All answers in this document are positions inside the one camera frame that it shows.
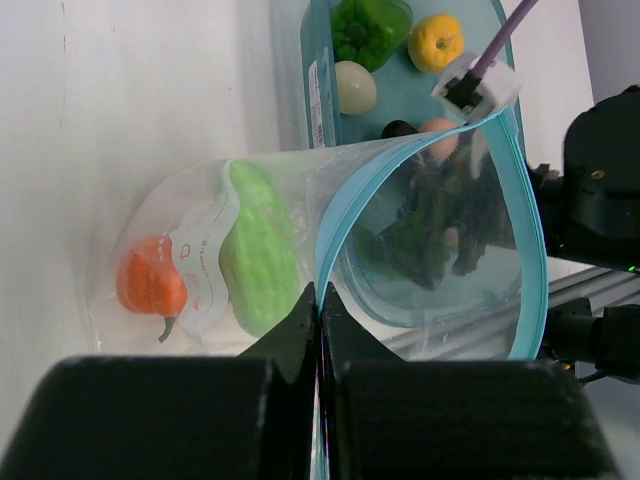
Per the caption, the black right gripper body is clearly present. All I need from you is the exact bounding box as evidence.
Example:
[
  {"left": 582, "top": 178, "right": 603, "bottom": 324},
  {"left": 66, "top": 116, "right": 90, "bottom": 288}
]
[{"left": 379, "top": 152, "right": 500, "bottom": 290}]

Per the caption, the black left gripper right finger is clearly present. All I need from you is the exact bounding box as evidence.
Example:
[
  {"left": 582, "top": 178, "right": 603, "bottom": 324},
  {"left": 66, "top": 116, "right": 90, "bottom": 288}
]
[{"left": 321, "top": 287, "right": 620, "bottom": 479}]

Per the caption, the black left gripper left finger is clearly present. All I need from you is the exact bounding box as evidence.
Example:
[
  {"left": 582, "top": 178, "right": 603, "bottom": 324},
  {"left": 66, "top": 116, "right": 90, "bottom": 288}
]
[{"left": 1, "top": 287, "right": 317, "bottom": 479}]

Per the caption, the clear zip top bag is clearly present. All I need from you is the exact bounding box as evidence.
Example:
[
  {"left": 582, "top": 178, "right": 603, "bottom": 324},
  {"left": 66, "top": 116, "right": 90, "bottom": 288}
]
[{"left": 88, "top": 109, "right": 548, "bottom": 479}]

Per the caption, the purple eggplant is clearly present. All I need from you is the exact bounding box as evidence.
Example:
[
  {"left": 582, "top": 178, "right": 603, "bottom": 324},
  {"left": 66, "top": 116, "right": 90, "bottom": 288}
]
[{"left": 380, "top": 120, "right": 418, "bottom": 139}]

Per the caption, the light green cucumber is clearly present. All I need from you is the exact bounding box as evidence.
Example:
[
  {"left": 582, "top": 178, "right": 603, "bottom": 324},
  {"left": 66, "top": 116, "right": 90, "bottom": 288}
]
[{"left": 219, "top": 161, "right": 300, "bottom": 338}]

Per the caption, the white egg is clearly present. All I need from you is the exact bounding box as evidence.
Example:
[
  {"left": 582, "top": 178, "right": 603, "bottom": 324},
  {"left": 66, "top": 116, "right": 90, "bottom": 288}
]
[{"left": 335, "top": 61, "right": 377, "bottom": 116}]

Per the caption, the green bell pepper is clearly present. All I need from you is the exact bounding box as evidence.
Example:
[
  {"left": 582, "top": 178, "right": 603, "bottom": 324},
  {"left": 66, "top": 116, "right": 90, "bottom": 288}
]
[{"left": 330, "top": 0, "right": 413, "bottom": 73}]

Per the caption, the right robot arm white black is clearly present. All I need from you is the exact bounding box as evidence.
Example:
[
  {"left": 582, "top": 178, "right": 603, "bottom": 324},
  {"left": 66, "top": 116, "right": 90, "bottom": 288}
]
[{"left": 377, "top": 85, "right": 639, "bottom": 383}]

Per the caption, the teal plastic tray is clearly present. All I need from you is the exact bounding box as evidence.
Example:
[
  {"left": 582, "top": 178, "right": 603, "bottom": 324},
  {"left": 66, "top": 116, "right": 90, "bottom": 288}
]
[{"left": 300, "top": 1, "right": 521, "bottom": 329}]

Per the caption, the pink egg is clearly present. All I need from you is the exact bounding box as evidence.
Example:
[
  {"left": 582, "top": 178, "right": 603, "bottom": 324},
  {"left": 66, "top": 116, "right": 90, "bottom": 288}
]
[{"left": 418, "top": 117, "right": 461, "bottom": 161}]

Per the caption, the yellow small pumpkin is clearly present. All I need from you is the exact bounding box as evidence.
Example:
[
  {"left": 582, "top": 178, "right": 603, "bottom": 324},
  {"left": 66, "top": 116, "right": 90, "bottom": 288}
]
[{"left": 407, "top": 13, "right": 465, "bottom": 73}]

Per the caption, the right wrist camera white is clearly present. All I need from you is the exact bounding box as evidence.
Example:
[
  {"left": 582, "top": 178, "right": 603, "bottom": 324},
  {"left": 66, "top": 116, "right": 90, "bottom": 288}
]
[{"left": 431, "top": 52, "right": 523, "bottom": 124}]

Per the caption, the aluminium mounting rail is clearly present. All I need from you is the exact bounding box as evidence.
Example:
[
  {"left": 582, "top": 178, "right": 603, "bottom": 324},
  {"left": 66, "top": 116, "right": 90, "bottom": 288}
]
[{"left": 384, "top": 268, "right": 639, "bottom": 361}]

